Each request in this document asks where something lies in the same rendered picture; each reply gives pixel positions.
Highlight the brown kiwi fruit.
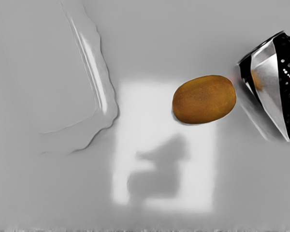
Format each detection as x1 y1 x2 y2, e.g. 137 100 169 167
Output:
172 75 237 125

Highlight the white square plate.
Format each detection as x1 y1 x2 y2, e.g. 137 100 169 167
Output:
0 0 120 156

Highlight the black and silver can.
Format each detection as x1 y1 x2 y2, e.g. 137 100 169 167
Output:
236 30 290 144

